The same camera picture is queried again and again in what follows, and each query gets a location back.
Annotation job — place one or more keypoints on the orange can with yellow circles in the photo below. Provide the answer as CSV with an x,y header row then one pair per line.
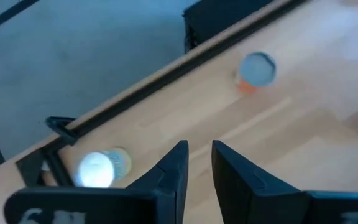
x,y
256,70

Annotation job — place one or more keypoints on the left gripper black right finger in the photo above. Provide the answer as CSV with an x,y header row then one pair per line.
x,y
259,205

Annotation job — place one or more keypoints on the black aluminium table frame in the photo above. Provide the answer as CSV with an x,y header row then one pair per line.
x,y
31,169

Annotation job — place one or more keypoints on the black table edge clamp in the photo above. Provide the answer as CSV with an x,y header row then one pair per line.
x,y
62,127

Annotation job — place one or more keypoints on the blue and yellow Carrots can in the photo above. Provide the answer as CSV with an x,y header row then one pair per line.
x,y
96,169

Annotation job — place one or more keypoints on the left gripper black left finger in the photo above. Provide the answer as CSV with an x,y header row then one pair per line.
x,y
135,205

